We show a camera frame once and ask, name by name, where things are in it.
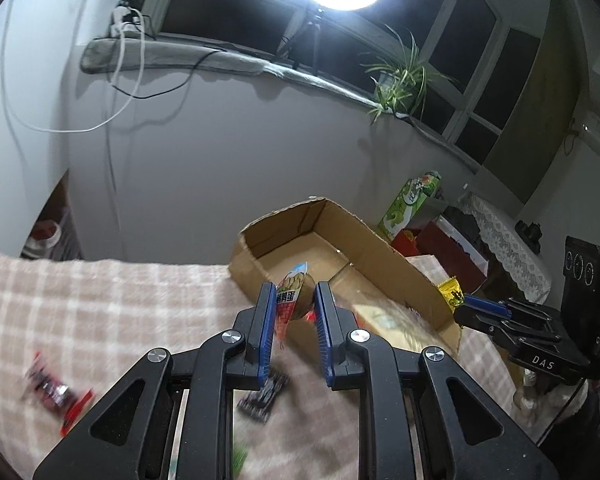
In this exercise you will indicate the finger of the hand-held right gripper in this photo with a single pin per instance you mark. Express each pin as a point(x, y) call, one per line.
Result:
point(485, 304)
point(480, 322)

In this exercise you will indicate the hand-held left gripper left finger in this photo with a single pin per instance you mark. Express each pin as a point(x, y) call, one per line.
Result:
point(267, 330)

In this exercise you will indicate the brown egg snack packet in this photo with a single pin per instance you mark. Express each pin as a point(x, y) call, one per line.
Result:
point(297, 295)

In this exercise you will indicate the dark snack packet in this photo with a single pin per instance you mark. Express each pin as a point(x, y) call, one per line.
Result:
point(260, 400)

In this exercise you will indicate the small red cardboard box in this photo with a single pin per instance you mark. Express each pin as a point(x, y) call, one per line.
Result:
point(405, 245)

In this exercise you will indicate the black tripod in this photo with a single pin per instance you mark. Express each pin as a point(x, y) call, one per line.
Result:
point(307, 35)

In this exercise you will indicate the red-wrapped snack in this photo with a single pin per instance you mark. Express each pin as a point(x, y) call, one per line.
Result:
point(55, 390)

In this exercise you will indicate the large red cardboard box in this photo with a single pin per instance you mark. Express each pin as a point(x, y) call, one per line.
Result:
point(445, 245)

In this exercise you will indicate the dark clothes pile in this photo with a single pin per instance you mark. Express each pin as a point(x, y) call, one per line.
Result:
point(462, 222)

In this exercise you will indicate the dark figurine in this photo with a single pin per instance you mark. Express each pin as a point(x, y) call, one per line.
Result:
point(530, 235)

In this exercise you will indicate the grey box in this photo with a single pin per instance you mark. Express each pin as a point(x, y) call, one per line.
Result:
point(432, 210)

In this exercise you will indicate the plaid tablecloth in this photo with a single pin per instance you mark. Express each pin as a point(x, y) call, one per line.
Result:
point(130, 310)

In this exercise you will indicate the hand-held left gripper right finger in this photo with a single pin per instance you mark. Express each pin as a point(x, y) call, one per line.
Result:
point(325, 335)

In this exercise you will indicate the grey windowsill cloth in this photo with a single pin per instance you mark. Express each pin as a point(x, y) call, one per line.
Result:
point(155, 52)

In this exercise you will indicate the green carton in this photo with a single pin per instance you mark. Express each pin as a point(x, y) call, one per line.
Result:
point(405, 205)

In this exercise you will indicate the white lace tablecloth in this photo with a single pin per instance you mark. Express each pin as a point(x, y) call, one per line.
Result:
point(510, 250)

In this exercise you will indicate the white power strip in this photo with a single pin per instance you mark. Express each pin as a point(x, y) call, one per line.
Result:
point(125, 22)

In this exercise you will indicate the potted spider plant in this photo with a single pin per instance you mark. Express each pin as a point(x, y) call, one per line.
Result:
point(397, 80)

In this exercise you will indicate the person's right hand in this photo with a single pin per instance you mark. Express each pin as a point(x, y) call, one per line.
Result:
point(527, 397)

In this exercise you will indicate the yellow snack packet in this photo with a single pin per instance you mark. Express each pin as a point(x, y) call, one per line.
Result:
point(449, 292)

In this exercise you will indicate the clear printed snack packet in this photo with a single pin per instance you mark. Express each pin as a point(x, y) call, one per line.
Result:
point(385, 320)

